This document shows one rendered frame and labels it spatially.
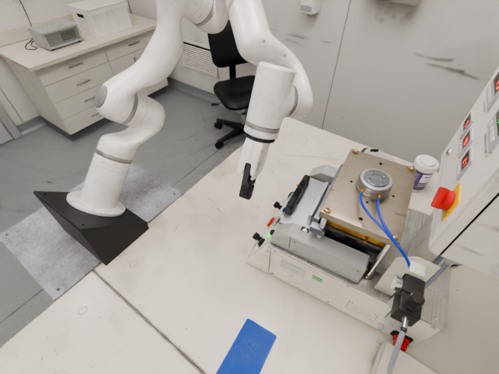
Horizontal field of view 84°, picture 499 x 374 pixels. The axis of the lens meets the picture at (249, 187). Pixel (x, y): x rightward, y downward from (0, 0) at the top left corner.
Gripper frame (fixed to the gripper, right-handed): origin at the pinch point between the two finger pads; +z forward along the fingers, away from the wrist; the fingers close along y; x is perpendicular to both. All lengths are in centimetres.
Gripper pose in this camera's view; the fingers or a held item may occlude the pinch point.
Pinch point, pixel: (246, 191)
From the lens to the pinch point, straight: 74.3
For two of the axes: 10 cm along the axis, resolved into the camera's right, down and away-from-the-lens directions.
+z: -2.2, 8.7, 4.4
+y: -3.1, 3.7, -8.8
